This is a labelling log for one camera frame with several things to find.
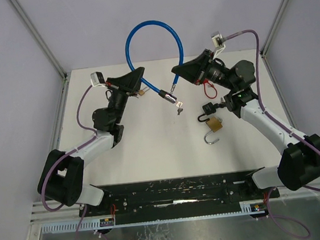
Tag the red cable padlock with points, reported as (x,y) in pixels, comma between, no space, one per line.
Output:
(210,90)

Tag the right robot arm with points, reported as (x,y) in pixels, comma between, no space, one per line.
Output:
(300,153)

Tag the aluminium frame post left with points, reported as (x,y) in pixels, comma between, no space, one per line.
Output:
(35,34)

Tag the blue cable lock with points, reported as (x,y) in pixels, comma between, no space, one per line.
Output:
(158,53)

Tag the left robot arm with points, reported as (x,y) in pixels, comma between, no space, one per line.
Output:
(62,176)

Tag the large brass padlock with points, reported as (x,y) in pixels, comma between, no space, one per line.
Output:
(214,126)

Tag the grey slotted cable duct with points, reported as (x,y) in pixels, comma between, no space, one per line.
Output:
(100,224)

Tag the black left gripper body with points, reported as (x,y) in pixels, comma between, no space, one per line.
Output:
(123,87)

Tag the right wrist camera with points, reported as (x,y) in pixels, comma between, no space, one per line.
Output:
(218,42)

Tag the small brass padlock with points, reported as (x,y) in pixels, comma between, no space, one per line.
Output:
(143,91)

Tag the aluminium frame post right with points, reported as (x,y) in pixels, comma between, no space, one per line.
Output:
(274,27)

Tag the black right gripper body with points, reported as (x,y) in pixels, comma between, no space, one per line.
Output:
(204,69)

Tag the black padlock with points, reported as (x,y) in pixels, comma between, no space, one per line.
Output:
(208,109)

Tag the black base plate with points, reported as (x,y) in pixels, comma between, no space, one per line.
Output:
(178,198)

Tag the blue lock keys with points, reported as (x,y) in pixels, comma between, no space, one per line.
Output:
(180,107)

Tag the black-headed keys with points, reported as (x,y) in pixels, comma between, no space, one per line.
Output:
(221,104)

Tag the aluminium frame post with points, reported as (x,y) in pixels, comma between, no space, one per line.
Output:
(274,27)
(35,34)

